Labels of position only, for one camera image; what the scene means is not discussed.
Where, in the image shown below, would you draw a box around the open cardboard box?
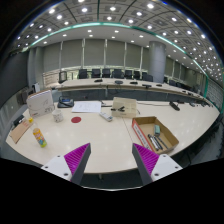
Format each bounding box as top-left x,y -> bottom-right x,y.
132,116 -> 179,154

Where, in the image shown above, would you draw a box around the beige flat box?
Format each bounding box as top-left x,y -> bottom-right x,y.
111,97 -> 137,118

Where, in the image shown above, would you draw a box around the brown cardboard piece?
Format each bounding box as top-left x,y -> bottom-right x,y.
10,120 -> 32,143

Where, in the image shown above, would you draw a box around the black desk microphone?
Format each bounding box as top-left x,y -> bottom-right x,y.
169,101 -> 180,111

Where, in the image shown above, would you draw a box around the black office chair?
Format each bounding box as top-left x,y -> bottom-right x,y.
78,69 -> 88,79

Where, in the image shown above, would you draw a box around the white paper cup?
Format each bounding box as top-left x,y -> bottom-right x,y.
52,109 -> 64,123

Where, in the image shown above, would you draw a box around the white remote control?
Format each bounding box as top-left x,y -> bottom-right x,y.
99,112 -> 113,122

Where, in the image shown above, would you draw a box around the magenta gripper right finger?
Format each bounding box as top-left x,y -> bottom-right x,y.
132,143 -> 182,185

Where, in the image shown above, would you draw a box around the yellow plastic drink bottle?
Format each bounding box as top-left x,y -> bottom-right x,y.
33,128 -> 47,147

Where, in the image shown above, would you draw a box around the white cardboard carton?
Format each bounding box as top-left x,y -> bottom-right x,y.
27,89 -> 55,118

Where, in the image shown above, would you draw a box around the red round coaster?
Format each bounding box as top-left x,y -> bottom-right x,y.
71,116 -> 82,123

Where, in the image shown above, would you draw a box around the black monitor screen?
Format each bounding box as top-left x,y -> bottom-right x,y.
58,71 -> 67,84

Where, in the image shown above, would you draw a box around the teal eraser block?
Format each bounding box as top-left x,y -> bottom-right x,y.
154,125 -> 160,135

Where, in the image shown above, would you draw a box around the grey round pillar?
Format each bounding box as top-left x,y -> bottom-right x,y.
148,41 -> 166,83

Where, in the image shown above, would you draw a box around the white paper sheets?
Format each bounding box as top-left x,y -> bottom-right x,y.
72,101 -> 101,113

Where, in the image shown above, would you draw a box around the black marker pen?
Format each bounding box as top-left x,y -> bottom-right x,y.
148,134 -> 159,151

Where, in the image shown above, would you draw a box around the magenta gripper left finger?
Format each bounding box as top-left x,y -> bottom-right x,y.
42,143 -> 91,185

